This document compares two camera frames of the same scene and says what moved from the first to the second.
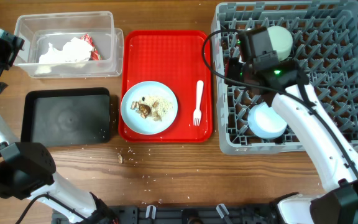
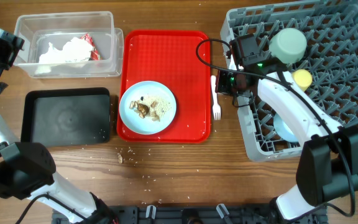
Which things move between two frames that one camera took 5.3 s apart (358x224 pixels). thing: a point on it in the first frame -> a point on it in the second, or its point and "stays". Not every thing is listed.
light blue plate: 149,107 stays
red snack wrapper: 95,55 stays
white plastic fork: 197,115 -> 216,108
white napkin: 75,50 stays
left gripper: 10,45 stays
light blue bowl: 265,121 -> 283,130
